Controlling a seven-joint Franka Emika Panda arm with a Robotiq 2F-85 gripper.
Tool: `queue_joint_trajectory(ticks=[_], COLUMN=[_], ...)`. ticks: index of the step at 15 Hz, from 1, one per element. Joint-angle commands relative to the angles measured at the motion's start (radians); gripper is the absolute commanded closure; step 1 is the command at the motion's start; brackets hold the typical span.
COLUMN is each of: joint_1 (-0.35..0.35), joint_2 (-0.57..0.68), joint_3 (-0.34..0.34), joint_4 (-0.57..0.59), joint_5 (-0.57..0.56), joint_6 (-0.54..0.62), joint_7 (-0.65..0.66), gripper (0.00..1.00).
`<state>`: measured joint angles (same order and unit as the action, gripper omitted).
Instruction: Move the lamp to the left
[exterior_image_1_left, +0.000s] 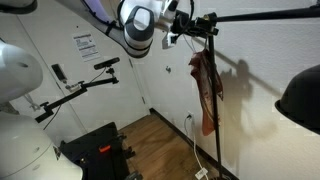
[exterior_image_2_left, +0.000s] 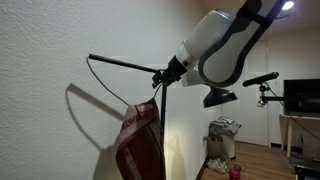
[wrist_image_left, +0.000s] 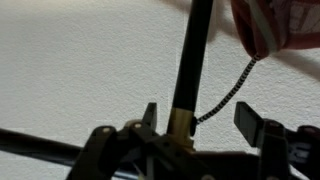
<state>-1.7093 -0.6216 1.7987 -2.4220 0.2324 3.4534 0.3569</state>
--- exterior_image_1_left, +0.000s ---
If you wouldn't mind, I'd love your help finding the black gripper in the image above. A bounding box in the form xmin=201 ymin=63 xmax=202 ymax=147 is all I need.
xmin=171 ymin=9 xmax=220 ymax=38

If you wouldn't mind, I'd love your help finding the red white hanging towel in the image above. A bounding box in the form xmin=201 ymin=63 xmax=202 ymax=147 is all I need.
xmin=188 ymin=49 xmax=224 ymax=137

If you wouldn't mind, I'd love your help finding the white paper notice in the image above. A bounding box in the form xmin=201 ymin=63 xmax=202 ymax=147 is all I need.
xmin=72 ymin=31 xmax=102 ymax=63

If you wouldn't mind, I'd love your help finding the white door with notice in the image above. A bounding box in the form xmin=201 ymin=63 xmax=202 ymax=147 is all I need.
xmin=14 ymin=0 xmax=151 ymax=134

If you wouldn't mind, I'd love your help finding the white power adapter block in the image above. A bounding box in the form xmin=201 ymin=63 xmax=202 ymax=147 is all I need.
xmin=194 ymin=167 xmax=209 ymax=180

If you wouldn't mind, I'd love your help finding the black door keypad lock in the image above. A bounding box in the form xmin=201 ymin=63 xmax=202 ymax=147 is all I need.
xmin=50 ymin=63 xmax=68 ymax=83

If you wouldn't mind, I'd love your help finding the orange tag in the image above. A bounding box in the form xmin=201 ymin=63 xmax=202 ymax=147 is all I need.
xmin=98 ymin=144 xmax=112 ymax=154

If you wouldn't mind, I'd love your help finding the black wheeled equipment case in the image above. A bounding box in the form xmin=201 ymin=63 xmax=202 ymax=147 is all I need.
xmin=59 ymin=121 xmax=144 ymax=180

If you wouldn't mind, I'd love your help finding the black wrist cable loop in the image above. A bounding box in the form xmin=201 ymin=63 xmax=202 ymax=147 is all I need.
xmin=179 ymin=0 xmax=196 ymax=33

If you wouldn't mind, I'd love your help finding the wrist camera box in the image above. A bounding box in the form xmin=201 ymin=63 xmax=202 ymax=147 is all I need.
xmin=162 ymin=31 xmax=178 ymax=50

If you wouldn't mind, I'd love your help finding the black bar camera near notice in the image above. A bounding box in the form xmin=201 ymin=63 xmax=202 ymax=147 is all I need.
xmin=93 ymin=56 xmax=121 ymax=71

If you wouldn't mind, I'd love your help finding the thin black camera cable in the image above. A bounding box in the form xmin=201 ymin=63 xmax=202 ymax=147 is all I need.
xmin=42 ymin=68 xmax=108 ymax=132

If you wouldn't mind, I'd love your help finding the white power cord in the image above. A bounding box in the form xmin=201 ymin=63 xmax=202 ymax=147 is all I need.
xmin=184 ymin=114 xmax=205 ymax=173

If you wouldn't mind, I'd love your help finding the silver door lever handle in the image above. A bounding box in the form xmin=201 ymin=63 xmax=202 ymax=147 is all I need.
xmin=64 ymin=81 xmax=84 ymax=94

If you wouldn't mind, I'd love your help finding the black articulated camera mount arm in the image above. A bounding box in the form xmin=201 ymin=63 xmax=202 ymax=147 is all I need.
xmin=34 ymin=67 xmax=120 ymax=124

